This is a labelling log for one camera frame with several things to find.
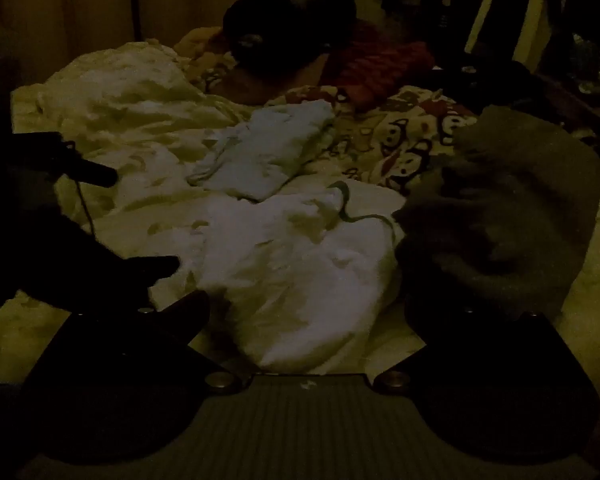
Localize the red knit cloth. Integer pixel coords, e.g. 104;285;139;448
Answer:
319;22;437;112

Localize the orange cloth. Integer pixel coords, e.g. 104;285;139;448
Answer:
173;26;233;63

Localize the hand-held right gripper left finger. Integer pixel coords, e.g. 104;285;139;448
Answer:
27;290;245;395

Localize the light blue folded cloth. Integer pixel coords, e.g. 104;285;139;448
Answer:
186;99;337;203

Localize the pink cloth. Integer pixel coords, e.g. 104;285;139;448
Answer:
202;52;333;107

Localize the thin black cable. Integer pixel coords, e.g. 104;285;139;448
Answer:
75;180;97;237

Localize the beige curtain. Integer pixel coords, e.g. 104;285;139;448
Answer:
0;0;231;91

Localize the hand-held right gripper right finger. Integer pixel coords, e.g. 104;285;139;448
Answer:
374;305;578;395

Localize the white garment with green trim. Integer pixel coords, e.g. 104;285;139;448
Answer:
149;182;407;374

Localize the grey cloth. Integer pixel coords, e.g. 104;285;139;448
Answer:
393;104;600;322

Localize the dark cloth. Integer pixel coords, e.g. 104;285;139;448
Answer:
427;55;548;113

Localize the black cloth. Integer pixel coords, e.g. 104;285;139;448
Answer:
222;0;358;77

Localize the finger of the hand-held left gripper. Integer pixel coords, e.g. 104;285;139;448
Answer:
12;131;119;189
121;255;181;290

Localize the printed blanket with cartoon figures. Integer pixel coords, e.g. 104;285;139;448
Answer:
267;82;481;197

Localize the cream floral blanket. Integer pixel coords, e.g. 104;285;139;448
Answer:
0;40;600;396

